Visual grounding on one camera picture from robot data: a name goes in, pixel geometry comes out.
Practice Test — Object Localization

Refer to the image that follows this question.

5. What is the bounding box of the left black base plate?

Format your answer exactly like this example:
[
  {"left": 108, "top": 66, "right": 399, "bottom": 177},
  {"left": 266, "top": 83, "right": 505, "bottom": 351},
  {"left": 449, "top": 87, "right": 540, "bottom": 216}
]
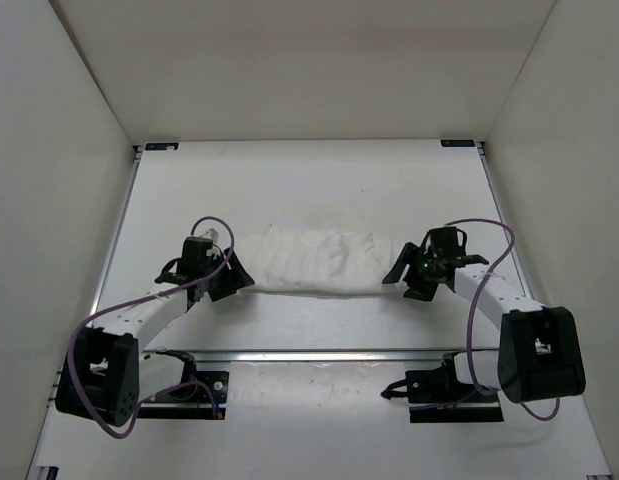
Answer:
[{"left": 138, "top": 364, "right": 230, "bottom": 421}]

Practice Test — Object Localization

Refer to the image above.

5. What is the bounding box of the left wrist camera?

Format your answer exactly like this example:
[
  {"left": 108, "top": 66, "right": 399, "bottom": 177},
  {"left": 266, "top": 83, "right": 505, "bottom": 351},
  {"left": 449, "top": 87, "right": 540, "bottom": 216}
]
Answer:
[{"left": 191, "top": 228, "right": 220, "bottom": 245}]

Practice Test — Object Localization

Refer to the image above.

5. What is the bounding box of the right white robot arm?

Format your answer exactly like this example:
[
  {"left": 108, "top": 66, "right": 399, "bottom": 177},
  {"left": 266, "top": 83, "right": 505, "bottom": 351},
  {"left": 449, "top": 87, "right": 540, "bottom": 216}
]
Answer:
[{"left": 383, "top": 222, "right": 586, "bottom": 404}]

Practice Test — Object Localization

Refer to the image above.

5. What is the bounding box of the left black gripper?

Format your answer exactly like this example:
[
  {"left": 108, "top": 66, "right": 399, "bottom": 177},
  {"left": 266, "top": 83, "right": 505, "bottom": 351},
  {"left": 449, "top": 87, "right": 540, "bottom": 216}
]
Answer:
[{"left": 202, "top": 245, "right": 255, "bottom": 301}]

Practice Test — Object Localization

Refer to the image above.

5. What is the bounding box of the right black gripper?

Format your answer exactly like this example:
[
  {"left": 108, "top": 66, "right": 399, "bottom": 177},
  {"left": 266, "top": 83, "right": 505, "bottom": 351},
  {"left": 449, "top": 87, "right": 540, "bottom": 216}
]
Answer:
[{"left": 383, "top": 243, "right": 440, "bottom": 301}]

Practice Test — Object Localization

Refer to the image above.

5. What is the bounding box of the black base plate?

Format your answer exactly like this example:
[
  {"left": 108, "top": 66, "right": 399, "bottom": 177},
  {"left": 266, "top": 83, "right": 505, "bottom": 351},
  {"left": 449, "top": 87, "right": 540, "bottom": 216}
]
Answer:
[
  {"left": 380, "top": 366, "right": 504, "bottom": 424},
  {"left": 138, "top": 364, "right": 230, "bottom": 421}
]

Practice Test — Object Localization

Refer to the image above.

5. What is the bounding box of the white fabric skirt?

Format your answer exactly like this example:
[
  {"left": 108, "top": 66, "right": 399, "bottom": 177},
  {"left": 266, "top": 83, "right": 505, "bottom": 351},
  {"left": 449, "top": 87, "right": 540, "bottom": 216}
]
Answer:
[{"left": 236, "top": 224, "right": 399, "bottom": 297}]

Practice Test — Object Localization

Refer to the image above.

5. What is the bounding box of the right blue corner sticker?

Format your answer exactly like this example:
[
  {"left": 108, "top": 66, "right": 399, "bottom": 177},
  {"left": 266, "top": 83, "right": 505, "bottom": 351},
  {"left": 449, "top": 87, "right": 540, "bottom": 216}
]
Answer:
[{"left": 440, "top": 139, "right": 476, "bottom": 148}]

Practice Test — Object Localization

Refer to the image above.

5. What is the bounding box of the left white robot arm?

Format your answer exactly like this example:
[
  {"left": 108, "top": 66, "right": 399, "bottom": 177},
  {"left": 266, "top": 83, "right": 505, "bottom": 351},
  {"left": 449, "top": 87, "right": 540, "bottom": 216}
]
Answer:
[{"left": 54, "top": 229, "right": 255, "bottom": 433}]

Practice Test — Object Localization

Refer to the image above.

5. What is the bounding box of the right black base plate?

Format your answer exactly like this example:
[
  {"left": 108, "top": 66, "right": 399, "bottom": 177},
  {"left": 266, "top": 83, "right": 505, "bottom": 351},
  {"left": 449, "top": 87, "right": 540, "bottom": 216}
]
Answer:
[{"left": 380, "top": 366, "right": 504, "bottom": 424}]

